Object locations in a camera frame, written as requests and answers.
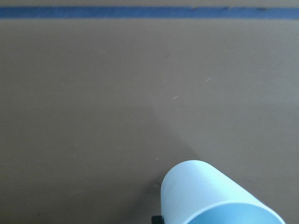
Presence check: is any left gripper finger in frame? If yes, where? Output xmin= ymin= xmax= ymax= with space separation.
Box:
xmin=151 ymin=215 xmax=164 ymax=224

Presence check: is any light blue cup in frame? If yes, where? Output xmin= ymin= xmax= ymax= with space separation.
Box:
xmin=161 ymin=160 xmax=284 ymax=224

